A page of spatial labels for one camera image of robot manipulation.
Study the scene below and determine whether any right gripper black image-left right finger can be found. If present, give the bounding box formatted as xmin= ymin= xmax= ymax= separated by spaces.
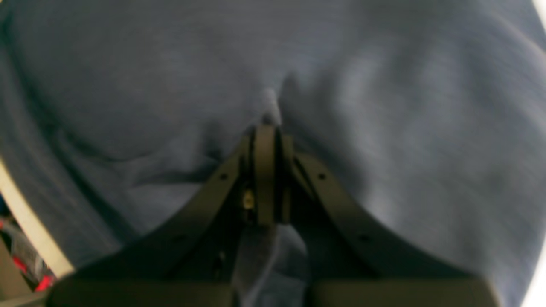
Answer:
xmin=279 ymin=136 xmax=499 ymax=307

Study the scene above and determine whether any right gripper black image-left left finger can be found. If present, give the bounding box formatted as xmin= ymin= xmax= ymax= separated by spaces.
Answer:
xmin=45 ymin=126 xmax=278 ymax=307

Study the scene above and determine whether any dark blue T-shirt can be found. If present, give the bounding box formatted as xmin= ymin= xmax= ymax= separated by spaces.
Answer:
xmin=1 ymin=0 xmax=545 ymax=307

